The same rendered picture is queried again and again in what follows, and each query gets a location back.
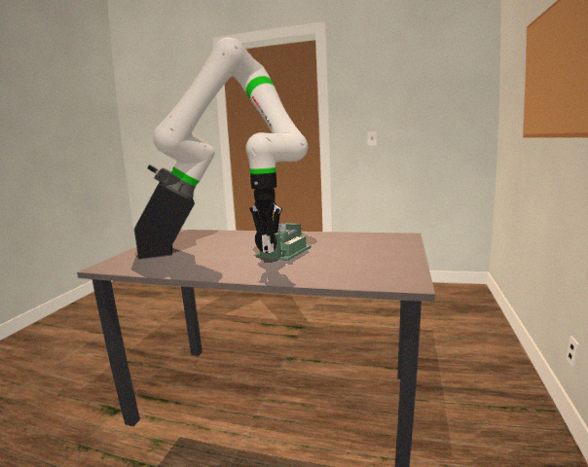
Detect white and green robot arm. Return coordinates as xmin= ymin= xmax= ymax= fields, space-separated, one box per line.
xmin=148 ymin=37 xmax=308 ymax=200

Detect green clamp slide with handwheel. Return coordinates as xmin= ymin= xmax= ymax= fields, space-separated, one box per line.
xmin=255 ymin=223 xmax=311 ymax=261

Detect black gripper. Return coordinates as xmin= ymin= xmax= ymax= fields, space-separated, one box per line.
xmin=249 ymin=189 xmax=282 ymax=253

